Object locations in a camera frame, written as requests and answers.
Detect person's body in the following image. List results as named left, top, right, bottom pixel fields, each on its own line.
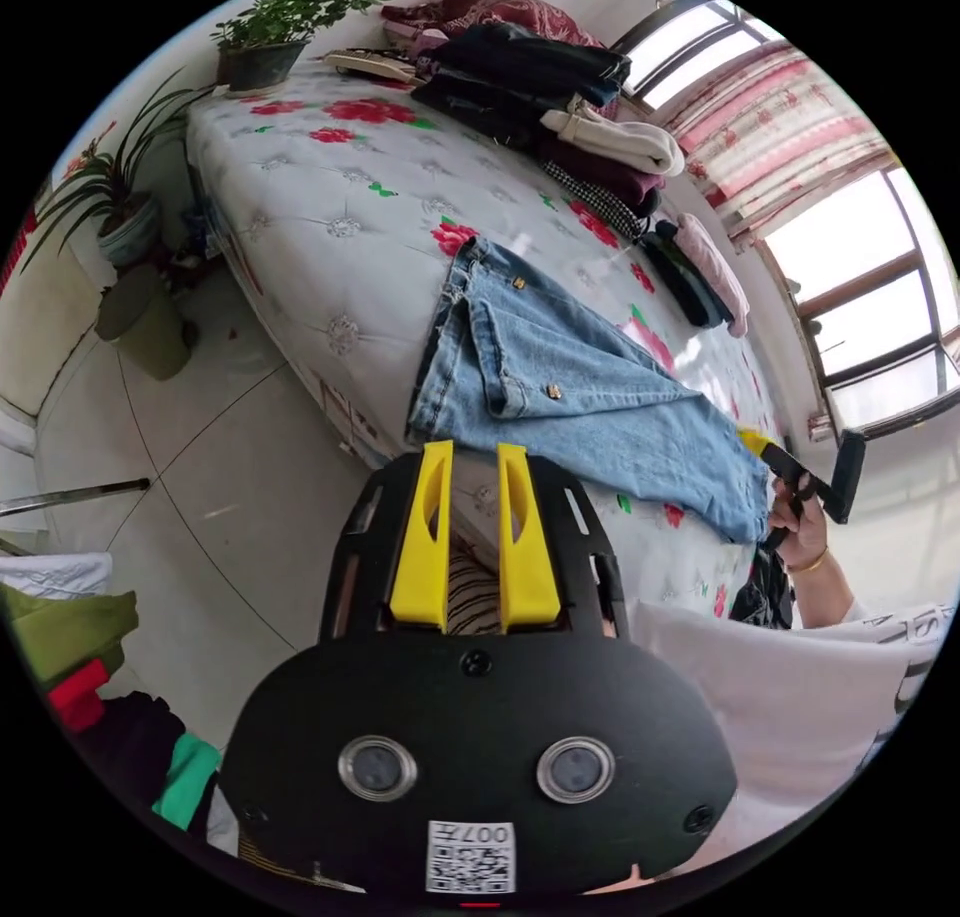
left=629, top=598, right=955, bottom=862

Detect person's right forearm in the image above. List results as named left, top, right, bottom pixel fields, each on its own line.
left=785, top=547, right=865, bottom=631

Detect green bin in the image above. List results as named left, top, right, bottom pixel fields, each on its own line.
left=95, top=264, right=193, bottom=383

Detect pile of clothes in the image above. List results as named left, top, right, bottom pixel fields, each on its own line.
left=380, top=0, right=688, bottom=240
left=641, top=213, right=752, bottom=339
left=0, top=553, right=243, bottom=858

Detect metal bar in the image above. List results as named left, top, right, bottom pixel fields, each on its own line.
left=0, top=477, right=153, bottom=519

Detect long-leaved potted plant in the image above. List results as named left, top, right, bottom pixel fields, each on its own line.
left=20, top=69, right=220, bottom=270

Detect bushy potted plant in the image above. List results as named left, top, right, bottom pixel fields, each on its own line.
left=209, top=0, right=406, bottom=99

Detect window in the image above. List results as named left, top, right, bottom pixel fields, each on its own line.
left=613, top=0, right=960, bottom=440

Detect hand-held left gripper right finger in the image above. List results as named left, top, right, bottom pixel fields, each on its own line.
left=497, top=442, right=561, bottom=630

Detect pink patterned curtain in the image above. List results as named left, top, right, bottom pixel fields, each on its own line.
left=659, top=39, right=903, bottom=252

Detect person's right hand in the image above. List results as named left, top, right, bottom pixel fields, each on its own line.
left=769, top=474, right=831, bottom=573

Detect blue jeans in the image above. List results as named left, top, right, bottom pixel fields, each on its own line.
left=404, top=235, right=775, bottom=546

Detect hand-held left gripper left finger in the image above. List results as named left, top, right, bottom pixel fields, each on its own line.
left=389, top=440, right=455, bottom=627

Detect bed with white floral quilt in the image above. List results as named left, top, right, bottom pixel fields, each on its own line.
left=183, top=58, right=798, bottom=627

